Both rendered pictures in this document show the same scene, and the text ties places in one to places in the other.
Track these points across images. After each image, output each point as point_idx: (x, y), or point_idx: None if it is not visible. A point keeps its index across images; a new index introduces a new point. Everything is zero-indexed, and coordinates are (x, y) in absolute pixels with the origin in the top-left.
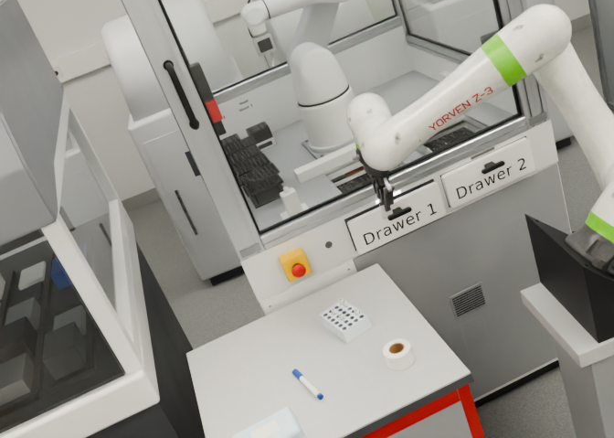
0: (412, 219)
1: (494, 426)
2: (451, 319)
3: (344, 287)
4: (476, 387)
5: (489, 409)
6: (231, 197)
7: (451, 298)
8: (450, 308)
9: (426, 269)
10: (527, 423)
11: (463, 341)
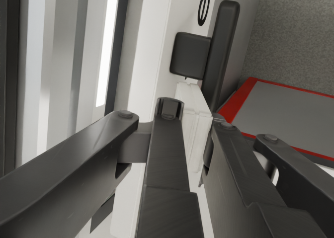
0: None
1: (281, 18)
2: (241, 4)
3: (203, 225)
4: (255, 11)
5: (258, 7)
6: None
7: None
8: None
9: (216, 10)
10: None
11: (248, 1)
